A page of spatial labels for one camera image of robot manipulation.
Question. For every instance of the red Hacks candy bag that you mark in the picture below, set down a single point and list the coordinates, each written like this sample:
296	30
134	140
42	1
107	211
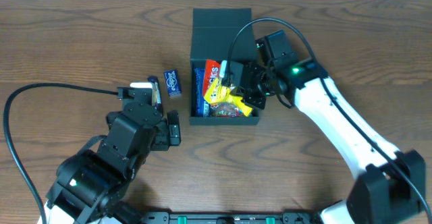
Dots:
212	68

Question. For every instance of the dark green open box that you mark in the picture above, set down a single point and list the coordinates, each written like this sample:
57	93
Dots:
213	31

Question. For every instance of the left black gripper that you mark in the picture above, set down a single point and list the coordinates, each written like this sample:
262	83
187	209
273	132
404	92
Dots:
161	133

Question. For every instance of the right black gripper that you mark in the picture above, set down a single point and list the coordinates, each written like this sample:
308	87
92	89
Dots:
253	86

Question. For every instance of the yellow candy bag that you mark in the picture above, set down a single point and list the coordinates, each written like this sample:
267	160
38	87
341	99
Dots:
217	93

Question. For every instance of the Haribo gummy worms bag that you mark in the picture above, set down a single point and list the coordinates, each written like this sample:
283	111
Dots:
225	110

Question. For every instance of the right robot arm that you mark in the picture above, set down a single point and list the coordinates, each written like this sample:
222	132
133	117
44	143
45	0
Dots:
389	185

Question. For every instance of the blue Eclipse gum pack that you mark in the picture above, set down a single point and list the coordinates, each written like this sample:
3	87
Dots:
172	83

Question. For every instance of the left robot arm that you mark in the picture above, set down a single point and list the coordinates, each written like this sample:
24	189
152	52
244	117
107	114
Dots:
91	183

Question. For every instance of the long blue snack bar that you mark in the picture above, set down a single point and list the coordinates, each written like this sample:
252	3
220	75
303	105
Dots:
202	107

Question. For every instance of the dark blue chocolate bar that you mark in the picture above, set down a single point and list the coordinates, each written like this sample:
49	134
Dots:
155	81

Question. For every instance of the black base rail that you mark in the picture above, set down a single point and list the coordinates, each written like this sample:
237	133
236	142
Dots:
291	217

